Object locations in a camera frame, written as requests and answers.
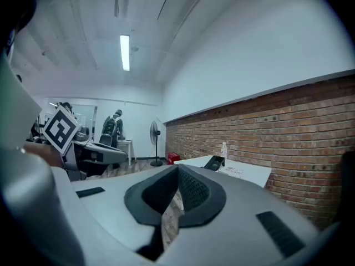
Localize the person's left forearm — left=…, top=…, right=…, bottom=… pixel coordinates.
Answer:
left=23, top=142, right=65, bottom=168

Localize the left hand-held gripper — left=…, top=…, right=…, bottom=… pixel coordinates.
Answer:
left=41, top=105, right=129, bottom=181

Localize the black rectangular box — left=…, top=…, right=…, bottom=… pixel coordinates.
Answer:
left=207, top=155, right=226, bottom=172

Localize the ceiling light strip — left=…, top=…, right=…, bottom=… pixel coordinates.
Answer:
left=119, top=34, right=131, bottom=72

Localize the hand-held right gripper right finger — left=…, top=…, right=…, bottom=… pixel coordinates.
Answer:
left=158, top=164, right=342, bottom=266

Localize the small white table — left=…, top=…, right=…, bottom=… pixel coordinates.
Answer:
left=116, top=138, right=134, bottom=166

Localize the black standing fan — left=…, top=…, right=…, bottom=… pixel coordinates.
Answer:
left=149, top=120, right=164, bottom=167

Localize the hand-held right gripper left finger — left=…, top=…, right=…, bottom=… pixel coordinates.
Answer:
left=51, top=164, right=179, bottom=266

